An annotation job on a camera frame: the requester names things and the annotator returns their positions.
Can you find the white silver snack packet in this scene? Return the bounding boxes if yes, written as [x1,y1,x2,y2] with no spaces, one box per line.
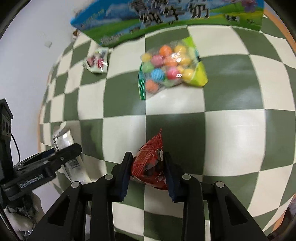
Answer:
[51,121,91,184]

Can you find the small red snack packet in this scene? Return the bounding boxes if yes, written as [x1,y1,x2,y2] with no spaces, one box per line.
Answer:
[131,129,168,190]

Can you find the green white checkered blanket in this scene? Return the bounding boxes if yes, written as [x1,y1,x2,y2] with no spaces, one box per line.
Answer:
[39,17,295,234]

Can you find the small pink white candy bag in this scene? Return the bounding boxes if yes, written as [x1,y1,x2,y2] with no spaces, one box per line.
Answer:
[83,47,109,74]

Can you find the colourful candy ball bag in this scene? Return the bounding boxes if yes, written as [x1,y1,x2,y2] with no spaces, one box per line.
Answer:
[137,36,208,100]

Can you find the cardboard box with blue print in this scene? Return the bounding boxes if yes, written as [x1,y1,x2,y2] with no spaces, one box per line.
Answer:
[70,0,264,47]

